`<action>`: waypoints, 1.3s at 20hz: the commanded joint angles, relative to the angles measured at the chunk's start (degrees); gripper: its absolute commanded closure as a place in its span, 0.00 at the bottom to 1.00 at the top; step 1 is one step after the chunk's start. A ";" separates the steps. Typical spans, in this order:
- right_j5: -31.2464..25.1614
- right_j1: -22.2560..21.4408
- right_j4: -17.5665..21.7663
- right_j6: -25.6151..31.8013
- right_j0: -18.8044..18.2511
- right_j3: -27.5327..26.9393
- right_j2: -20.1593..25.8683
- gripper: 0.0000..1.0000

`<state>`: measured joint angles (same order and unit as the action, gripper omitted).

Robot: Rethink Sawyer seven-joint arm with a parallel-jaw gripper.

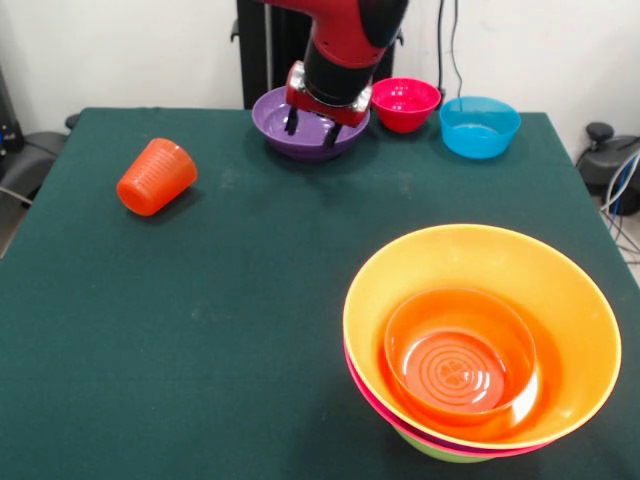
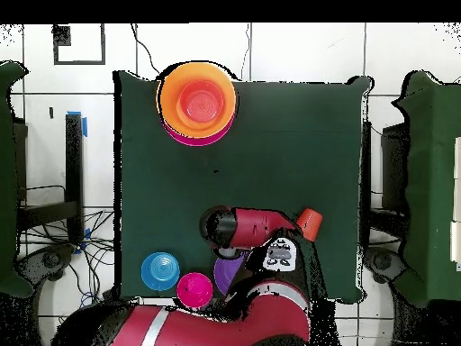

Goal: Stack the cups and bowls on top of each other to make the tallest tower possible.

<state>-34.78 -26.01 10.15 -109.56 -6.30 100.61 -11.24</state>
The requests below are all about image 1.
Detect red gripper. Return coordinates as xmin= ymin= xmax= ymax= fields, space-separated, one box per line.
xmin=283 ymin=60 xmax=374 ymax=150

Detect orange-red plastic cup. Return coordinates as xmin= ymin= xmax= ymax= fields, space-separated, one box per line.
xmin=116 ymin=137 xmax=199 ymax=218

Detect large orange bowl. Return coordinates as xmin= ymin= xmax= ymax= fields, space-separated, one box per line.
xmin=342 ymin=223 xmax=623 ymax=450

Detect large pink bowl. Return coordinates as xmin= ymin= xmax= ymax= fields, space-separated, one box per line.
xmin=343 ymin=344 xmax=551 ymax=459

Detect small orange bowl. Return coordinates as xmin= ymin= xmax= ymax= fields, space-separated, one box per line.
xmin=382 ymin=287 xmax=540 ymax=427

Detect medium green bowl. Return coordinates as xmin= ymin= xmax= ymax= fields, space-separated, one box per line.
xmin=394 ymin=427 xmax=494 ymax=465

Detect purple bowl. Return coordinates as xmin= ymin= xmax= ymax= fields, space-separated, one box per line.
xmin=251 ymin=85 xmax=371 ymax=162

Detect small crimson bowl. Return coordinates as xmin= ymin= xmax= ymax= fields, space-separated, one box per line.
xmin=370 ymin=77 xmax=443 ymax=134

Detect small blue bowl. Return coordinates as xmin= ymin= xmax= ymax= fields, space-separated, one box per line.
xmin=439 ymin=96 xmax=522 ymax=160

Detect dark green tablecloth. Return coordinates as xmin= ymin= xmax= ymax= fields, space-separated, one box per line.
xmin=0 ymin=107 xmax=640 ymax=480

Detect black electronics box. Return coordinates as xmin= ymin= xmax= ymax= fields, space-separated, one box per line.
xmin=0 ymin=67 xmax=25 ymax=151

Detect black wall cable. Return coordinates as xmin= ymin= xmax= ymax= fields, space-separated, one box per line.
xmin=437 ymin=0 xmax=484 ymax=115

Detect blue and white cables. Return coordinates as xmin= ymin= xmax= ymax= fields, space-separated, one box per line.
xmin=599 ymin=149 xmax=640 ymax=261

